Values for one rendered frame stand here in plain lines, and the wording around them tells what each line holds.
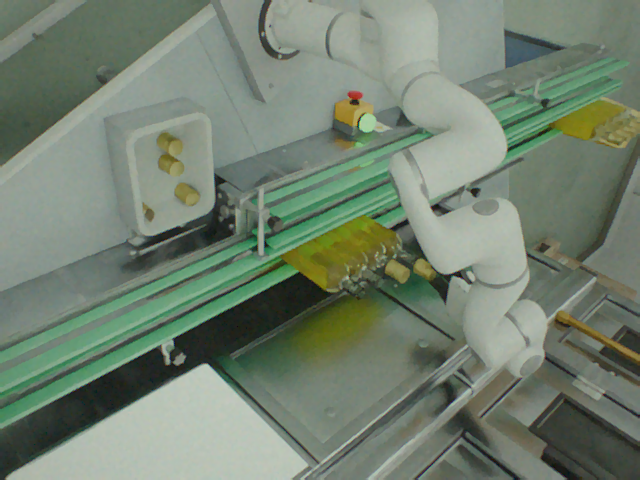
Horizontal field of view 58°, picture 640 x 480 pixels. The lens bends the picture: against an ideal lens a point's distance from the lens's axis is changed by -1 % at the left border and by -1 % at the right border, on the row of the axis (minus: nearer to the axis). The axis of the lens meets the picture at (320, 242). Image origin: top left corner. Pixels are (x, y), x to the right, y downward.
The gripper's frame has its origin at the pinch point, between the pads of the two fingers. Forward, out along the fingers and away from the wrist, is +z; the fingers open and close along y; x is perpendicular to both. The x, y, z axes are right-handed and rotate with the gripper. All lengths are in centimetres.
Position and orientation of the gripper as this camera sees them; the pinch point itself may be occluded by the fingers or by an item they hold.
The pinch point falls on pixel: (440, 276)
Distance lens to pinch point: 129.0
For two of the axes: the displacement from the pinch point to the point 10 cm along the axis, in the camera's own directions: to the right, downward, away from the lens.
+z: -4.3, -5.2, 7.4
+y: 0.1, -8.2, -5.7
